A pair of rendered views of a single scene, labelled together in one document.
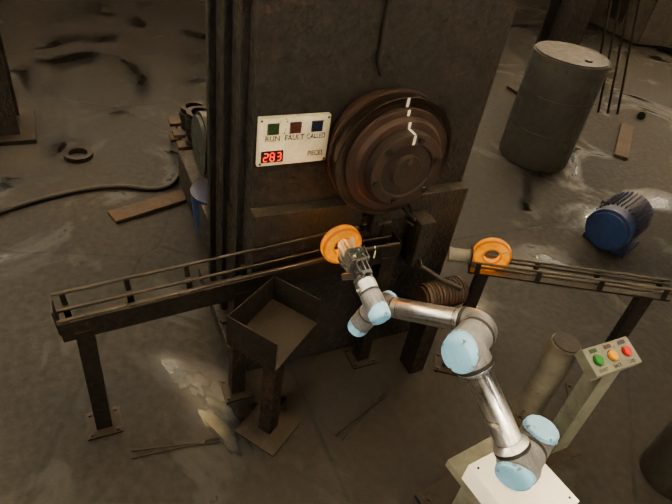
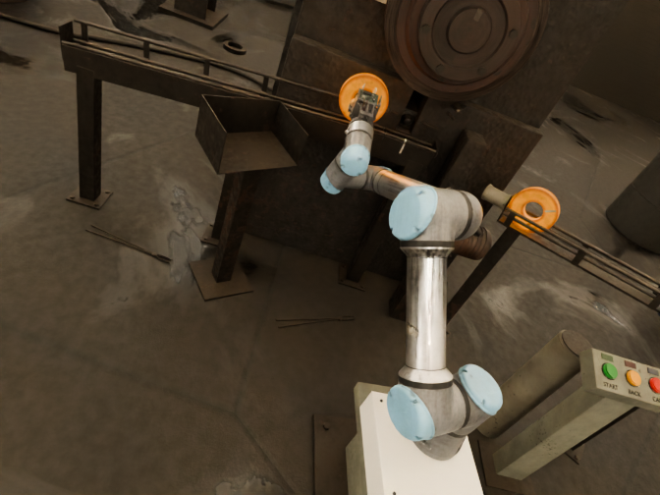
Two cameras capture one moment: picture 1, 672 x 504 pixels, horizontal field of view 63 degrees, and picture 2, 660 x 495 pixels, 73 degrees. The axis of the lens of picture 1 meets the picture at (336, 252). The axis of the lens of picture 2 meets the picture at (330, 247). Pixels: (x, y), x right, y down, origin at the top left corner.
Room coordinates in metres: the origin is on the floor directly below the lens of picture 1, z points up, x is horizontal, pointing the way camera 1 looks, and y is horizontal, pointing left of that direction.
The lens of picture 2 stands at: (0.32, -0.56, 1.33)
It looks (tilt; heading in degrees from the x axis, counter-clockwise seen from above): 38 degrees down; 19
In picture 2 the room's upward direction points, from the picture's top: 25 degrees clockwise
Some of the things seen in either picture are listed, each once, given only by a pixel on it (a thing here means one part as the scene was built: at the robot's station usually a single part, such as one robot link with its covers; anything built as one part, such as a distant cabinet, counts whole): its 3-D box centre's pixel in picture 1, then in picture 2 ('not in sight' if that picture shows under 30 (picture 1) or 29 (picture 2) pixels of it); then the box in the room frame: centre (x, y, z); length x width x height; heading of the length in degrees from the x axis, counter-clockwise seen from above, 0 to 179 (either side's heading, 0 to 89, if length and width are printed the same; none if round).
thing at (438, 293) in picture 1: (430, 325); (433, 273); (1.86, -0.49, 0.27); 0.22 x 0.13 x 0.53; 120
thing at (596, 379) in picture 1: (581, 402); (562, 428); (1.51, -1.09, 0.31); 0.24 x 0.16 x 0.62; 120
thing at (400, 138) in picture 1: (404, 169); (467, 28); (1.72, -0.19, 1.11); 0.28 x 0.06 x 0.28; 120
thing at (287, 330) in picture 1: (269, 375); (232, 208); (1.34, 0.17, 0.36); 0.26 x 0.20 x 0.72; 155
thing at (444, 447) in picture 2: not in sight; (442, 420); (1.12, -0.75, 0.43); 0.15 x 0.15 x 0.10
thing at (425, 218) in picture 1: (417, 238); (459, 163); (1.94, -0.33, 0.68); 0.11 x 0.08 x 0.24; 30
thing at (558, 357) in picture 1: (543, 382); (527, 387); (1.63, -0.98, 0.26); 0.12 x 0.12 x 0.52
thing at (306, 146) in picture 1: (293, 139); not in sight; (1.73, 0.21, 1.15); 0.26 x 0.02 x 0.18; 120
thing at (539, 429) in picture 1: (535, 439); (467, 398); (1.12, -0.75, 0.54); 0.13 x 0.12 x 0.14; 147
